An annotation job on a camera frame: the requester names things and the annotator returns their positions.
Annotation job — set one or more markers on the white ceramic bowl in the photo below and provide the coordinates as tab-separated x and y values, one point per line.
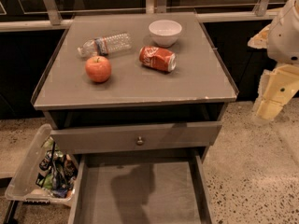
165	33

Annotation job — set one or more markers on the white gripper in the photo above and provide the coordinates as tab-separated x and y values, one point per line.
285	37

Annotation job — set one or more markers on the red apple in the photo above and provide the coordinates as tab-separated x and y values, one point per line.
98	69

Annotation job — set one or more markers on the metal railing frame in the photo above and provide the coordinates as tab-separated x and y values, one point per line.
34	15

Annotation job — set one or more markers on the clear plastic water bottle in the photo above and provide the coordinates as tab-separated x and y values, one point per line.
105	45

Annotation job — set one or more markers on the open grey middle drawer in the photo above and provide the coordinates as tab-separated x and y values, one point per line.
143	187

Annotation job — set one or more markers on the grey drawer cabinet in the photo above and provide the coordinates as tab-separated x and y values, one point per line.
198	90

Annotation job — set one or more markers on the grey top drawer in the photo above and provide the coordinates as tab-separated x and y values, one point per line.
136	137

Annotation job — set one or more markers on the snack packets in bin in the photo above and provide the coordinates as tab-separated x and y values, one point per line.
59	172

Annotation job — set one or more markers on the red coke can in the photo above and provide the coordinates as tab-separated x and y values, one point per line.
158	58

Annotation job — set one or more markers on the clear plastic storage bin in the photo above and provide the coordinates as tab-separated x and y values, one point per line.
22	186

